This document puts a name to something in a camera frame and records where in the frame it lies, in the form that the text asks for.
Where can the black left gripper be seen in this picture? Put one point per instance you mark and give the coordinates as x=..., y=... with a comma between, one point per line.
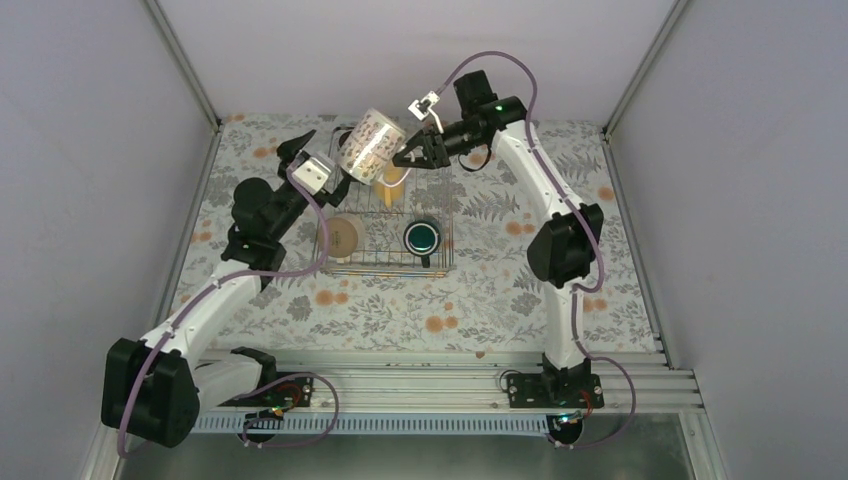
x=288, y=150

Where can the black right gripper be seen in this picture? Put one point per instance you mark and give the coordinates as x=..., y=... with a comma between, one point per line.
x=440, y=156

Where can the yellow mug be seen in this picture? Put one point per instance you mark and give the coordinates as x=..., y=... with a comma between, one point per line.
x=389, y=189

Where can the white floral mug orange inside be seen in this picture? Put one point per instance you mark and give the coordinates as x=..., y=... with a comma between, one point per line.
x=370, y=147

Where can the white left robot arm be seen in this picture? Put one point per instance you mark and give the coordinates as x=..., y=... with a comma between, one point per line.
x=157, y=387

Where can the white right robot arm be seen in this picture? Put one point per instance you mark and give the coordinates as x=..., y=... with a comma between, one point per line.
x=566, y=243

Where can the beige cup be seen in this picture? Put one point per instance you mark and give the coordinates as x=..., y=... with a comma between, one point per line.
x=347, y=235

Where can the dark teal mug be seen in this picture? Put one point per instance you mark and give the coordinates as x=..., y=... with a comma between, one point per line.
x=421, y=238

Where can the floral patterned table mat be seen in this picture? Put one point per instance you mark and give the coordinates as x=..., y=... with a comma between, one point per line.
x=490, y=301

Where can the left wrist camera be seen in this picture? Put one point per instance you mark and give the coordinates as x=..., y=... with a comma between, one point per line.
x=313, y=171

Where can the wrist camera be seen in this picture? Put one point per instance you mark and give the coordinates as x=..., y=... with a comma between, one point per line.
x=423, y=109
x=313, y=171

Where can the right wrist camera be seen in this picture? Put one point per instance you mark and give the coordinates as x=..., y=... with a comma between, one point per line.
x=423, y=109

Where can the metal wire dish rack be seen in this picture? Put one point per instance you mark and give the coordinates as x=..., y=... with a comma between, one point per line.
x=427, y=193

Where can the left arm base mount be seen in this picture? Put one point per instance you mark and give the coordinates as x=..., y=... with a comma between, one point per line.
x=271, y=407

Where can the aluminium frame post left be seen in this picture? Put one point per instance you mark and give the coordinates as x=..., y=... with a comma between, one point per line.
x=169, y=36

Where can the aluminium frame post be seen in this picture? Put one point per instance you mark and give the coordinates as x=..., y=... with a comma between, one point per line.
x=169, y=36
x=644, y=67

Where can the white slotted cable duct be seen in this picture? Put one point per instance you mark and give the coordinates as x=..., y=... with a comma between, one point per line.
x=406, y=424

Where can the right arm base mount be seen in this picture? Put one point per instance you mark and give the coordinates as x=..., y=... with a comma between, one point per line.
x=573, y=393

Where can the aluminium frame post right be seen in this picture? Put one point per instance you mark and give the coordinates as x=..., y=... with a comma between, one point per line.
x=644, y=67

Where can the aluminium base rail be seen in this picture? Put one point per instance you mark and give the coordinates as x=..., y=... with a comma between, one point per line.
x=465, y=382

